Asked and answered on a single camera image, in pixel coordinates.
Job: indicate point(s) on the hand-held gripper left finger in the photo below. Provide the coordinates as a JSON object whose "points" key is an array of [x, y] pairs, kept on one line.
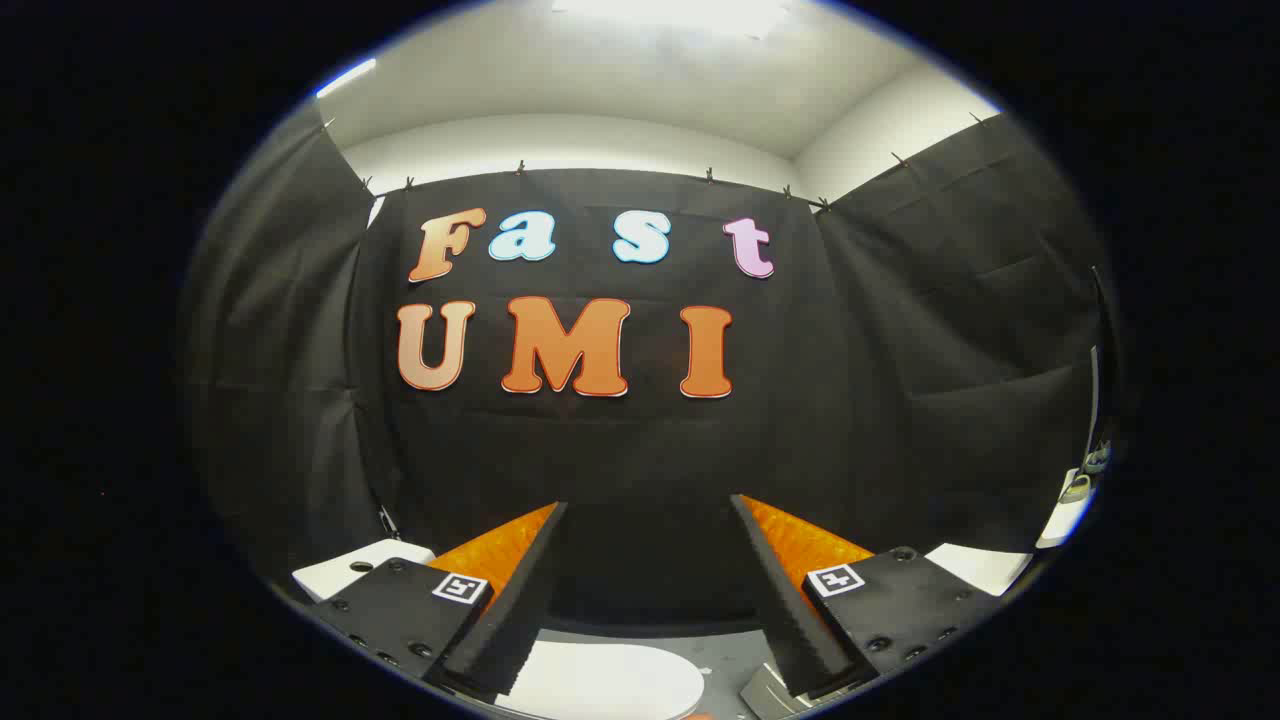
{"points": [[520, 620]]}

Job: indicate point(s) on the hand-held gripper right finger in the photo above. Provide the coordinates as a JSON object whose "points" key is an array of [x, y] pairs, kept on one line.
{"points": [[780, 620]]}

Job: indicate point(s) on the shiny grey object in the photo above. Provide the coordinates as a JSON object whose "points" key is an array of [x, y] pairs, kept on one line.
{"points": [[765, 695]]}

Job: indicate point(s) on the black backdrop cloth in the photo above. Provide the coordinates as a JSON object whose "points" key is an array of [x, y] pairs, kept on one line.
{"points": [[640, 450]]}

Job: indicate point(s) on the white drawer cabinet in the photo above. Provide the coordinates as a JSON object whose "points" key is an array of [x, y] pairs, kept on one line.
{"points": [[985, 568]]}

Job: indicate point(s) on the white flat panel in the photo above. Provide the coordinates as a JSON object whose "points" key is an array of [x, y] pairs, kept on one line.
{"points": [[1062, 522]]}

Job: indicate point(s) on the grey shoe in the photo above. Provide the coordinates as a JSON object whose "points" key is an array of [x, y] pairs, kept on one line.
{"points": [[1098, 457], [1076, 490]]}

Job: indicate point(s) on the row of cloth clips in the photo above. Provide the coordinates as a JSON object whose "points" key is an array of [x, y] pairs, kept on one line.
{"points": [[520, 166]]}

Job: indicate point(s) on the large ceiling light panel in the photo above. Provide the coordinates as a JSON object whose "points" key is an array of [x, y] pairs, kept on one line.
{"points": [[670, 14]]}

